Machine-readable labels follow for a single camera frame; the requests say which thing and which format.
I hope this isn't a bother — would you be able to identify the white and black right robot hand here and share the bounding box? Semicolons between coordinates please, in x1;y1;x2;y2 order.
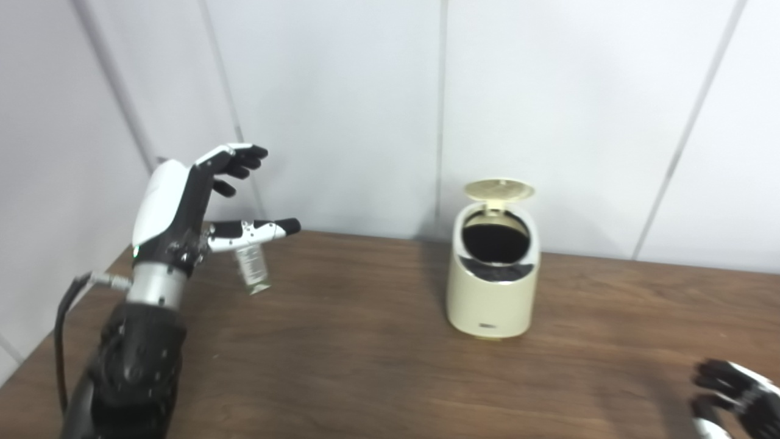
690;359;780;439

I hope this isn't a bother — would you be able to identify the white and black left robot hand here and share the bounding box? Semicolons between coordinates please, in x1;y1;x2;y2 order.
131;143;301;275

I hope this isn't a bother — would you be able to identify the small green white milk carton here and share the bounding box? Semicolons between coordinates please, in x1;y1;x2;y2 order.
235;241;271;296

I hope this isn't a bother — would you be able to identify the cream round bin lid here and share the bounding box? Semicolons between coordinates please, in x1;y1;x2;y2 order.
464;178;536;211

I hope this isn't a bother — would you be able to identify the cream-colored round bin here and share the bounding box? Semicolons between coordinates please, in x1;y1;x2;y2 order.
445;202;541;339

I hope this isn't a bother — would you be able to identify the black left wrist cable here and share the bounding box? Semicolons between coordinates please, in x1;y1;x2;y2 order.
54;271;132;415

